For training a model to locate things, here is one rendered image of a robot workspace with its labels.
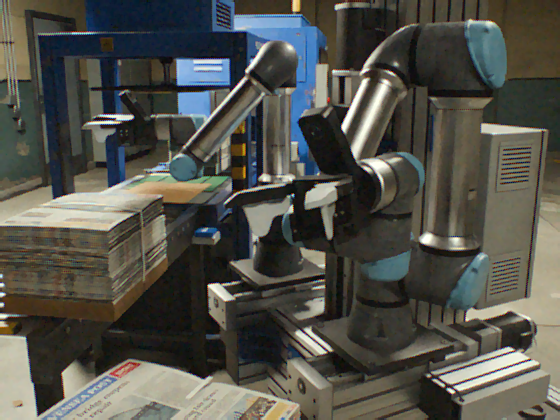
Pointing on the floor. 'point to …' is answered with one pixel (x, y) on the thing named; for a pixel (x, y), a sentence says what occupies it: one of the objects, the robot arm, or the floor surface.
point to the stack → (166, 398)
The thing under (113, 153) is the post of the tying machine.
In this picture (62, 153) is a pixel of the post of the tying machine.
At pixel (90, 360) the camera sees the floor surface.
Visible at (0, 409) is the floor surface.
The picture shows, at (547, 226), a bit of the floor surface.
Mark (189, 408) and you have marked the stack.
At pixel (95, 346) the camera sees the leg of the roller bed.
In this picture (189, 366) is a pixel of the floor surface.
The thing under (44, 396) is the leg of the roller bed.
